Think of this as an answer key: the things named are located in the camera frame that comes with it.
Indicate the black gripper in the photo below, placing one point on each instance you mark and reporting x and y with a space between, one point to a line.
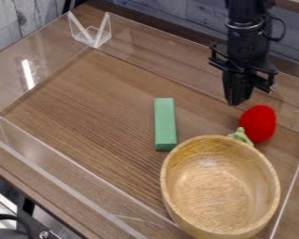
242 59

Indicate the red plush strawberry toy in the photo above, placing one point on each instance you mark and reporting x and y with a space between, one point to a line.
257 125

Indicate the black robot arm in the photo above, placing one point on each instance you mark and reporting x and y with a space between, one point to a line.
245 11

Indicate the green rectangular block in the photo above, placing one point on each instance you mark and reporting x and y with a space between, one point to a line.
166 129

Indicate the wooden oval bowl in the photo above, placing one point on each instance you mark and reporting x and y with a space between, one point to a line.
219 187

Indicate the black equipment under table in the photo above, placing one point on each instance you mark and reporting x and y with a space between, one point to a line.
28 229

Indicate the clear acrylic corner bracket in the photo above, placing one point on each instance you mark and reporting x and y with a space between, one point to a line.
94 36

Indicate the clear acrylic tray wall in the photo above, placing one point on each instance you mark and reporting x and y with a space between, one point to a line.
98 210

